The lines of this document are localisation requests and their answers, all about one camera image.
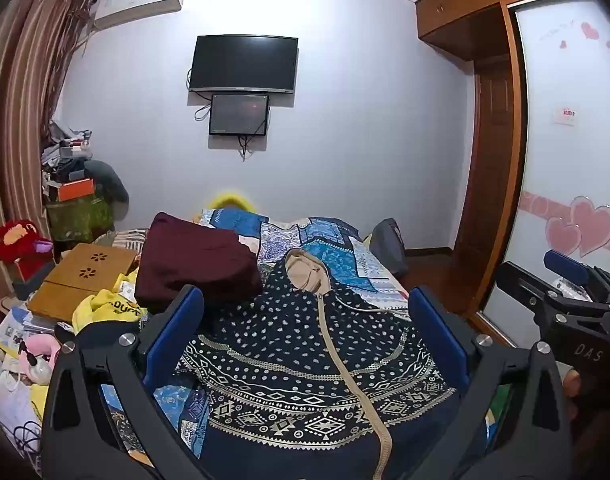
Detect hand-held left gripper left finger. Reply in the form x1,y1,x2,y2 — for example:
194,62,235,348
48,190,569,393
41,285,221,480

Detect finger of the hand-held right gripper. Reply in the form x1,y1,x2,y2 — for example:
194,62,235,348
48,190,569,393
543,249,610,306
495,261,606,321

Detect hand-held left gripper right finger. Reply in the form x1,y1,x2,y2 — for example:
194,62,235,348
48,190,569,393
409,285,573,480

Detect navy patterned hooded garment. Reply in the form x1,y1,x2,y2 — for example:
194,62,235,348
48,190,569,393
175,247,490,480

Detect maroon garment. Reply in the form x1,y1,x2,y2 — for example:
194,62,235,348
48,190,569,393
135,211,263,313

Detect yellow garment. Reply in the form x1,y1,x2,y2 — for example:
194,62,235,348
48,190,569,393
72,267,148,336

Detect frosted sliding wardrobe door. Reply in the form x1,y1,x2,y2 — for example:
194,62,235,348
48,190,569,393
477,0,610,351

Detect grey bag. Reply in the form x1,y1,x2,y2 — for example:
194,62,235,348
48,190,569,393
369,217,408,276

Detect dark wooden door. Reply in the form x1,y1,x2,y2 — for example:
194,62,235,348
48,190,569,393
452,57,513,273

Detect wooden lap desk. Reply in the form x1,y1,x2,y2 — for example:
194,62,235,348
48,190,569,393
26,242,138,323

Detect blue patchwork bedsheet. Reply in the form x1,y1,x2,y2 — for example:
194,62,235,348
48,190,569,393
100,207,411,461

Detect pink toy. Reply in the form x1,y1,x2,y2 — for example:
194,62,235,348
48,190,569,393
18,335,61,386

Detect green cloth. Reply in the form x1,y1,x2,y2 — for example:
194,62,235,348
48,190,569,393
45,197,116,243

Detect red box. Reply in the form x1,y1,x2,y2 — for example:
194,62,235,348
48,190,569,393
12,255,56,286

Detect pile of papers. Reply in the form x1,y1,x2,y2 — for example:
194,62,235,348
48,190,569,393
0,305,56,356

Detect orange box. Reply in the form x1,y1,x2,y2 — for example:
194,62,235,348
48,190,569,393
55,177,96,203

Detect white plastic bag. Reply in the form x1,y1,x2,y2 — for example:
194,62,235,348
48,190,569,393
0,375,41,441

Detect red plush toy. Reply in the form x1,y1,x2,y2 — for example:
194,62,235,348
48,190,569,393
0,218,53,263

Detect pile of clutter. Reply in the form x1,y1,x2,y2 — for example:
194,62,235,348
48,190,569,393
39,120,93,196

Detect small black monitor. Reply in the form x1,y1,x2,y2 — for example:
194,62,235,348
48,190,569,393
208,94,271,137

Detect wooden wardrobe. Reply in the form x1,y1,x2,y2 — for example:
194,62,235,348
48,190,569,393
415,0,590,321

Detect striped brown curtain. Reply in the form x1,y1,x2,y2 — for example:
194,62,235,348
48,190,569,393
0,0,96,306

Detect white air conditioner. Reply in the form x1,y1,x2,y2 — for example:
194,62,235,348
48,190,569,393
92,0,188,30

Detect black wall television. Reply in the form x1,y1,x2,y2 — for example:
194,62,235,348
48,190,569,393
189,35,300,96

